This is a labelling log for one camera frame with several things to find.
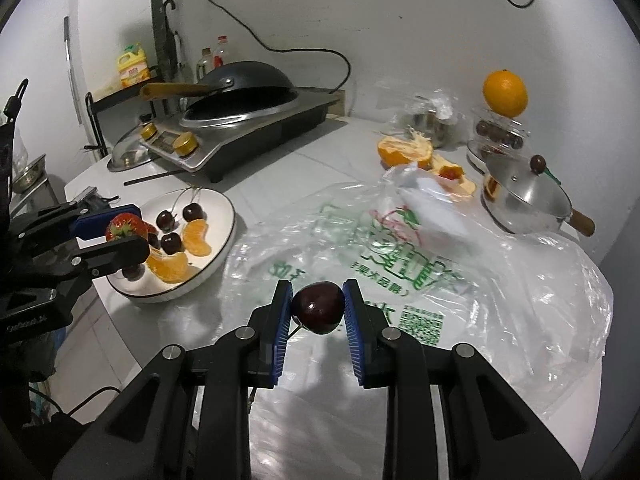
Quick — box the black cooker power cable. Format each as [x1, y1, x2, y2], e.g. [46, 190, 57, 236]
[197, 0, 352, 96]

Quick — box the peeled orange segment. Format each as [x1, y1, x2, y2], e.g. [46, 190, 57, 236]
[145, 250, 190, 283]
[181, 219, 215, 257]

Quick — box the steel bowl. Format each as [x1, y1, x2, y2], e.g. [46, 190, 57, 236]
[11, 154, 48, 193]

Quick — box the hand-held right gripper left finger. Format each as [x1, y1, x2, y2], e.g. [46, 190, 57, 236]
[52, 280, 293, 480]

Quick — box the small steel lidded pot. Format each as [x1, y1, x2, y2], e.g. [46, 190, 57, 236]
[481, 152, 597, 237]

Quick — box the dark metal object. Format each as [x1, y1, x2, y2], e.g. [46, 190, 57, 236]
[72, 186, 118, 208]

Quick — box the whole orange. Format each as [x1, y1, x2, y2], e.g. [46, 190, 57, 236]
[482, 69, 529, 118]

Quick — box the steel induction cooker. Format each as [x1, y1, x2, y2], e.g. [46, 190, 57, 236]
[140, 87, 346, 183]

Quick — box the white dish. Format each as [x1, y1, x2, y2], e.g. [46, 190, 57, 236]
[466, 137, 493, 171]

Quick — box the half peeled orange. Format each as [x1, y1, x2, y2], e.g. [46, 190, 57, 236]
[377, 130, 433, 171]

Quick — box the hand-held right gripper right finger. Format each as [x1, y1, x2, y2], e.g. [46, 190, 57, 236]
[342, 280, 583, 480]

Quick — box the glass jar with chestnuts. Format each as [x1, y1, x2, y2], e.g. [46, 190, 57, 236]
[472, 110, 531, 151]

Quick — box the black wok wooden handle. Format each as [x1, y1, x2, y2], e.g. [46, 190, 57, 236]
[140, 61, 300, 111]

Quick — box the steel pot lid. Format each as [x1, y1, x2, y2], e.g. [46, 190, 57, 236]
[107, 122, 153, 172]

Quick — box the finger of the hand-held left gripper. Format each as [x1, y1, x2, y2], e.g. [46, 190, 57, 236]
[19, 235, 151, 287]
[7, 202, 143, 247]

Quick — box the metal wall rail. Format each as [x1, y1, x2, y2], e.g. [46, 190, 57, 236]
[62, 16, 83, 123]

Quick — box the black metal rack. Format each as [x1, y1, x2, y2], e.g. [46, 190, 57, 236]
[84, 66, 161, 158]

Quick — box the clear printed plastic bag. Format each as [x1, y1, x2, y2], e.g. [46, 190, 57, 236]
[220, 160, 613, 480]

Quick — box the white round plate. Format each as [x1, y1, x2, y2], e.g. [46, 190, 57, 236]
[106, 187, 237, 303]

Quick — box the orange peel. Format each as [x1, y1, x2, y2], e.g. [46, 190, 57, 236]
[430, 155, 478, 196]

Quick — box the dark glass bottle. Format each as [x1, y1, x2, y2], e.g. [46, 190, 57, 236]
[196, 48, 215, 81]

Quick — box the yellow detergent bottle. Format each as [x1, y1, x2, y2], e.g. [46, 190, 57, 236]
[116, 42, 151, 89]

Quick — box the thin black stick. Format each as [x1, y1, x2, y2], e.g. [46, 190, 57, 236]
[123, 169, 185, 186]

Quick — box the crumpled clear bag with cups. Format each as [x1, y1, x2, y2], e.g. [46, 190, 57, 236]
[375, 82, 473, 150]

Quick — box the thin black cable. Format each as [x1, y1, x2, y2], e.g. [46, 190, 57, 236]
[27, 385, 123, 418]

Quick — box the grey vertical pipe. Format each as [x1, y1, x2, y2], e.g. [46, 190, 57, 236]
[150, 0, 173, 68]

